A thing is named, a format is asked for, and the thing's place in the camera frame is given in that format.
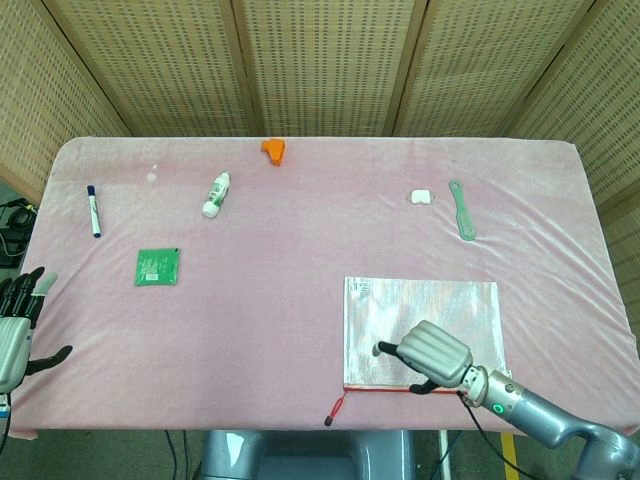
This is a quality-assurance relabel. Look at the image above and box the white mesh bag red zipper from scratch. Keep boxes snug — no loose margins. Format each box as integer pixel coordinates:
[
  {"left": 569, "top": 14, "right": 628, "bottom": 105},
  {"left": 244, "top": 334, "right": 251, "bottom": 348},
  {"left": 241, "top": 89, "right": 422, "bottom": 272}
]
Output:
[{"left": 324, "top": 275, "right": 514, "bottom": 428}]

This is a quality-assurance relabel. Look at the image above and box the green square packet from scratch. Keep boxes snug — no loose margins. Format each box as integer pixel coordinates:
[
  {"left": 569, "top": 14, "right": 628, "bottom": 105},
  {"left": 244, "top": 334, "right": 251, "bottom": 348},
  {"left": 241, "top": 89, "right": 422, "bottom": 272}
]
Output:
[{"left": 132, "top": 247, "right": 182, "bottom": 288}]

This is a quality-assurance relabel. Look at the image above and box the blue capped whiteboard marker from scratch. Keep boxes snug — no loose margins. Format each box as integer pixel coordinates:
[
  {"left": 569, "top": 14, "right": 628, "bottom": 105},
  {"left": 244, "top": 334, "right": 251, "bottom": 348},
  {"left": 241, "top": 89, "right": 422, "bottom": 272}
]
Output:
[{"left": 86, "top": 185, "right": 105, "bottom": 240}]

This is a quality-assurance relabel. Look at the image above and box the black right hand cable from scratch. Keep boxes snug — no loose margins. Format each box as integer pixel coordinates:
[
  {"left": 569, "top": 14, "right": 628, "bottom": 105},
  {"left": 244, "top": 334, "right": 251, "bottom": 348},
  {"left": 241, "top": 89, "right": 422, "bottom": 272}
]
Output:
[{"left": 461, "top": 394, "right": 524, "bottom": 480}]

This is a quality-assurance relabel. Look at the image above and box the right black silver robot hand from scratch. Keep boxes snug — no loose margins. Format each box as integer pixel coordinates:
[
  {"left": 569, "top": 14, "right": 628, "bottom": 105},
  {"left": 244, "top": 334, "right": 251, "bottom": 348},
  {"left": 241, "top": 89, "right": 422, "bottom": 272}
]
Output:
[{"left": 372, "top": 320, "right": 475, "bottom": 395}]

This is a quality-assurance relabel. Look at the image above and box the green plastic comb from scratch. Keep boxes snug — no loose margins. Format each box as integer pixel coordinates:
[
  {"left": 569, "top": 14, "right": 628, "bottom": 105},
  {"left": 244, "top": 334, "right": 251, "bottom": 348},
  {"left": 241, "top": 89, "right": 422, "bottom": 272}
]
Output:
[{"left": 448, "top": 179, "right": 478, "bottom": 244}]

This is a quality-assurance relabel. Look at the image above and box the black equipment on floor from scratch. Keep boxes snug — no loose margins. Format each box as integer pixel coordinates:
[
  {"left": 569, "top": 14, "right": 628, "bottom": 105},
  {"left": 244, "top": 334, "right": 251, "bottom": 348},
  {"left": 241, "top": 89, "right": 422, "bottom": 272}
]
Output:
[{"left": 0, "top": 198, "right": 39, "bottom": 269}]

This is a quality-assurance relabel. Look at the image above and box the pink tablecloth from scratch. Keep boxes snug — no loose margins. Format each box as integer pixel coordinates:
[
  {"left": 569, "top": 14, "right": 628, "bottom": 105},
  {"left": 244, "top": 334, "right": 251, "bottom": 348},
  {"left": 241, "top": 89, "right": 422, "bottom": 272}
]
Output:
[{"left": 9, "top": 135, "right": 633, "bottom": 442}]

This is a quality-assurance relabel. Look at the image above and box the white table leg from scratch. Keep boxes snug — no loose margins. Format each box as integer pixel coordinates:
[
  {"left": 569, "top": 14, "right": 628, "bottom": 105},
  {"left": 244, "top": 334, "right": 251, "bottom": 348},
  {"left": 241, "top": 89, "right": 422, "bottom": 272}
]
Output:
[{"left": 438, "top": 429, "right": 452, "bottom": 480}]

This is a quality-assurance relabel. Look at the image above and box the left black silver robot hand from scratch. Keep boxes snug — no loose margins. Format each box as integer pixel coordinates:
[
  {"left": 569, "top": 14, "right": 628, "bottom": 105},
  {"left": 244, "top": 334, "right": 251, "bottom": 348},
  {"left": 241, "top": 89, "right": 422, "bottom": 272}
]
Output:
[{"left": 0, "top": 266, "right": 74, "bottom": 394}]

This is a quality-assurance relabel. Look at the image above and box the woven bamboo folding screen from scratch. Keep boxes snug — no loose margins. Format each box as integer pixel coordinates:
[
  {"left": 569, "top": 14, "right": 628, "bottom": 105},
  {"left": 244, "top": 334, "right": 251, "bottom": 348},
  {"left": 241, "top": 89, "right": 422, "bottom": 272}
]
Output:
[{"left": 0, "top": 0, "right": 640, "bottom": 437}]

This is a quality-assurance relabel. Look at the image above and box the orange plastic block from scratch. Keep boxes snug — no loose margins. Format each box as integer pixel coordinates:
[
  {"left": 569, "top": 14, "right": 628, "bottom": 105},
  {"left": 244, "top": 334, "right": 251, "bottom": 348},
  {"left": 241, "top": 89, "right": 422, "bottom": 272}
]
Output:
[{"left": 259, "top": 138, "right": 288, "bottom": 169}]

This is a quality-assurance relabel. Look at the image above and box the grey robot torso base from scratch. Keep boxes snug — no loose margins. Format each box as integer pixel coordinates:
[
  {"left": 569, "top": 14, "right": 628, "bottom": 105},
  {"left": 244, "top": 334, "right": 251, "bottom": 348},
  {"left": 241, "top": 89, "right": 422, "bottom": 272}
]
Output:
[{"left": 192, "top": 428, "right": 417, "bottom": 480}]

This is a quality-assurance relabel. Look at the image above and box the white glue bottle green label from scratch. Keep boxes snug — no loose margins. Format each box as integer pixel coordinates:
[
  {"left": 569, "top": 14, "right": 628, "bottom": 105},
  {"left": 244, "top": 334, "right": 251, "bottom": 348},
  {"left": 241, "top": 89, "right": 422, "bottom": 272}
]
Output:
[{"left": 201, "top": 171, "right": 233, "bottom": 219}]

